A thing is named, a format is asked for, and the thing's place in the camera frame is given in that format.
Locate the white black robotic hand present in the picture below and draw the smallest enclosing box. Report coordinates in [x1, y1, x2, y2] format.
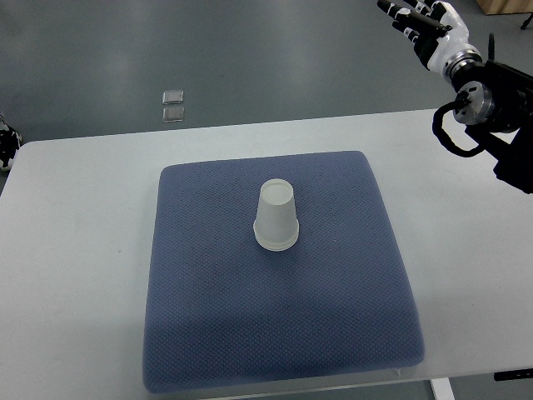
[376, 1, 481, 77]

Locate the white paper cup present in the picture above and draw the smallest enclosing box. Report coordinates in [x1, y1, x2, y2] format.
[256, 236, 298, 252]
[253, 178, 299, 243]

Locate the wooden furniture corner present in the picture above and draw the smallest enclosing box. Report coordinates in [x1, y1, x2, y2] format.
[476, 0, 532, 15]

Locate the black tripod leg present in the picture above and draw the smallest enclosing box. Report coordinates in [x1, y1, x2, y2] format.
[521, 13, 533, 30]

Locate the upper metal floor plate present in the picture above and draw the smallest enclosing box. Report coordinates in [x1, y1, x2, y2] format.
[162, 89, 184, 105]

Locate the black table control panel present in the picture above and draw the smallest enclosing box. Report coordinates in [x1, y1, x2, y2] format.
[493, 368, 533, 382]

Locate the blue grey textured cushion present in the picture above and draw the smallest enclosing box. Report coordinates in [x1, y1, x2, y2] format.
[143, 151, 425, 393]

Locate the white table leg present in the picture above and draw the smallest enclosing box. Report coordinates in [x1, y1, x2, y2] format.
[430, 378, 455, 400]

